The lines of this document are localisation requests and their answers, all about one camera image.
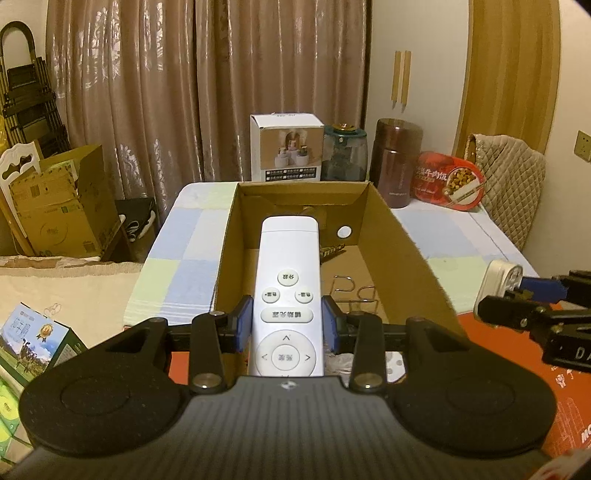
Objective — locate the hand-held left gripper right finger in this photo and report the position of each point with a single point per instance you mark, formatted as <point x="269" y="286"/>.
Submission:
<point x="330" y="323"/>

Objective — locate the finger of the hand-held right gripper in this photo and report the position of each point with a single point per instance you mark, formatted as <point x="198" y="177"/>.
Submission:
<point x="545" y="287"/>
<point x="508" y="311"/>

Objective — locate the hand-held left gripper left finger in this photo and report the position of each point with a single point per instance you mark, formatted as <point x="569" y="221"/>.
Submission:
<point x="244" y="323"/>

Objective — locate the white square night light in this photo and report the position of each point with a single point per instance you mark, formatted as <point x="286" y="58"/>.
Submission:
<point x="498" y="277"/>

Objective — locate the white remote control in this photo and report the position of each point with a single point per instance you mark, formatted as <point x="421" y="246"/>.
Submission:
<point x="286" y="258"/>

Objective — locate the person's right forearm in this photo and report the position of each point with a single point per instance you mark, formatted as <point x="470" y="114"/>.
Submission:
<point x="563" y="468"/>

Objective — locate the brown toothed clip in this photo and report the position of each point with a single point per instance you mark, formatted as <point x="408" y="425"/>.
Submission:
<point x="332" y="251"/>

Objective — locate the pastel checkered tablecloth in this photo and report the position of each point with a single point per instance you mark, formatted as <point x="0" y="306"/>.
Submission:
<point x="184" y="249"/>

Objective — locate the beige quilted chair cover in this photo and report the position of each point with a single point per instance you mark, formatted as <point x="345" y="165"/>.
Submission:
<point x="508" y="184"/>

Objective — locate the red instant meal box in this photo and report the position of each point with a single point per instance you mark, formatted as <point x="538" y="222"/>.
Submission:
<point x="448" y="182"/>

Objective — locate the black paper bag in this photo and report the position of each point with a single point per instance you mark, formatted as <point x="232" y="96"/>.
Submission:
<point x="138" y="217"/>

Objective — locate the glass jar with green lid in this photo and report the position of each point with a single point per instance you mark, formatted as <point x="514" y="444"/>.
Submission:
<point x="344" y="154"/>

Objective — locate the brown thermos food jar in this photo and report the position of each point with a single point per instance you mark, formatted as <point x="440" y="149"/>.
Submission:
<point x="397" y="161"/>

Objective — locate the cream blanket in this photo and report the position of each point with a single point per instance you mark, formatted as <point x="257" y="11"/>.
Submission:
<point x="69" y="286"/>

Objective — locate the white product box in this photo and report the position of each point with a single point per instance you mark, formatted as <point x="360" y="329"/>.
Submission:
<point x="286" y="147"/>

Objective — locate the blue milk carton box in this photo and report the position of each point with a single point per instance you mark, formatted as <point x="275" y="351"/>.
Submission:
<point x="37" y="341"/>

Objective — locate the large printed cardboard box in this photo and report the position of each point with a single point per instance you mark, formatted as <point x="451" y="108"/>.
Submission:
<point x="64" y="212"/>

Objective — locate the wooden door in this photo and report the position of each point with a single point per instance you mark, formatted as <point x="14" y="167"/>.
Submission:
<point x="508" y="69"/>

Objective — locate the brown patterned curtain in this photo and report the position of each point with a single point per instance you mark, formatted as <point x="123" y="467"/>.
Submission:
<point x="161" y="92"/>

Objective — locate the green printed box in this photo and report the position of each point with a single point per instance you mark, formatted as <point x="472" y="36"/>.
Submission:
<point x="9" y="415"/>

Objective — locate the white carved chair back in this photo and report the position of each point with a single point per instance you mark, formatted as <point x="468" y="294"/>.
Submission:
<point x="18" y="159"/>

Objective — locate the dark folding rack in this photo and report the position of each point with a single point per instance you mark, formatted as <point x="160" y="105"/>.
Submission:
<point x="32" y="92"/>

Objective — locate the beige wall socket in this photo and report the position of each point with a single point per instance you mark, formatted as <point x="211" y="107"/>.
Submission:
<point x="584" y="146"/>

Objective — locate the wooden wall stick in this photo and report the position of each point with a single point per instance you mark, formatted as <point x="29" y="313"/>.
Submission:
<point x="406" y="78"/>
<point x="396" y="78"/>

